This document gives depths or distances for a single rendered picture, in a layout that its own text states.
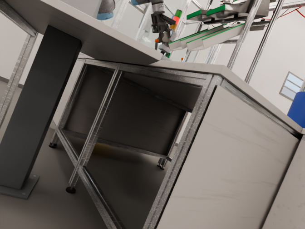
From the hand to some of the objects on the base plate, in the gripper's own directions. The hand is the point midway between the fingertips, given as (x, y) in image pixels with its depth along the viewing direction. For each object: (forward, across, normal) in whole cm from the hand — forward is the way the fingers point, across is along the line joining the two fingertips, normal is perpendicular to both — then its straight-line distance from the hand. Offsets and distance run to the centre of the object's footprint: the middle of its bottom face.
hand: (166, 44), depth 139 cm
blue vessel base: (+68, +60, +47) cm, 102 cm away
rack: (+24, +36, -5) cm, 44 cm away
